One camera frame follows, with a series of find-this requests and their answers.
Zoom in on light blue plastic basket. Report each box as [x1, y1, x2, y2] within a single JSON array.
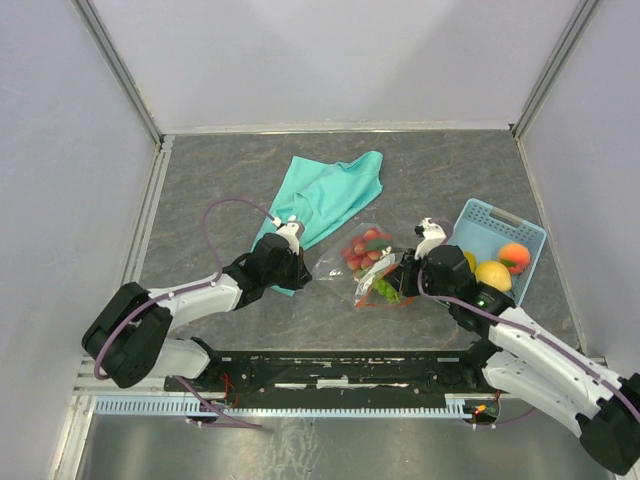
[[448, 198, 547, 306]]

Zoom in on light blue cable duct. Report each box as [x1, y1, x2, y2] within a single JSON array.
[[93, 394, 471, 420]]

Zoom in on yellow fake lemon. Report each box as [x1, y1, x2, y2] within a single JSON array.
[[475, 260, 512, 292]]

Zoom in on yellow fake starfruit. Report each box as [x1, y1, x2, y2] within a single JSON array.
[[463, 251, 477, 273]]

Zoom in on teal t-shirt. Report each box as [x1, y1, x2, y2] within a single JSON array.
[[249, 151, 384, 299]]

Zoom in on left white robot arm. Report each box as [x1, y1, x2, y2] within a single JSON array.
[[81, 222, 311, 390]]

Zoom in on clear zip top bag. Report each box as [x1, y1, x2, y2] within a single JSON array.
[[311, 223, 412, 309]]

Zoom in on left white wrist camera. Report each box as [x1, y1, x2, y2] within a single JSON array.
[[271, 215, 305, 254]]

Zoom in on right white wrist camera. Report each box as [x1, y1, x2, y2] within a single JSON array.
[[414, 217, 454, 260]]

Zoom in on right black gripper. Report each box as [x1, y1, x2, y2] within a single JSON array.
[[382, 247, 454, 306]]

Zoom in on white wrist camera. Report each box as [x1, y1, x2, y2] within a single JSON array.
[[271, 215, 305, 254], [414, 217, 454, 260]]

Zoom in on fake peach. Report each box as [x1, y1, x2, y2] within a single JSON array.
[[497, 243, 531, 275]]

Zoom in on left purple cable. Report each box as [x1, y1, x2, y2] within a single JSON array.
[[93, 198, 279, 381]]

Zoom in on fake green grapes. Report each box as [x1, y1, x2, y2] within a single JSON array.
[[374, 278, 401, 305]]

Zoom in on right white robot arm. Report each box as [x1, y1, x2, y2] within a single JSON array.
[[384, 245, 639, 476]]

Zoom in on fake strawberries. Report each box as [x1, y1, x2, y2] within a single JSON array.
[[341, 227, 393, 272]]

